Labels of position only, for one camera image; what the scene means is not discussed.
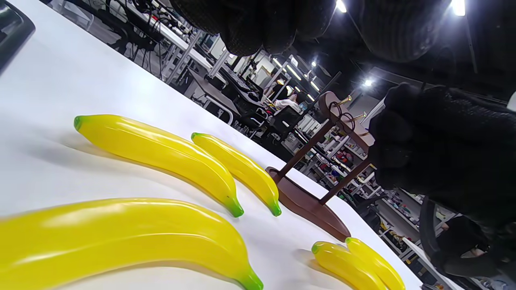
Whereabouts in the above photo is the person's right hand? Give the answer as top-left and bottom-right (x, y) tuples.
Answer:
(369, 83), (516, 226)

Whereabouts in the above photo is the person's left hand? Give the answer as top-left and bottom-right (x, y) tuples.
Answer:
(169, 0), (444, 63)

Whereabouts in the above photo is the black elastic band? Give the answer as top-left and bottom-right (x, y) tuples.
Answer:
(327, 100), (357, 133)

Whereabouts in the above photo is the dark grey side desk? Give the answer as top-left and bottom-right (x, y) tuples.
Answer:
(186, 68), (242, 117)

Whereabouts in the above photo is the brown wooden hook stand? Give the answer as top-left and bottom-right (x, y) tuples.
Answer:
(265, 91), (376, 242)

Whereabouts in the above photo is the black plastic tray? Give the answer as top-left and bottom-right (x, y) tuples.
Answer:
(0, 0), (36, 75)

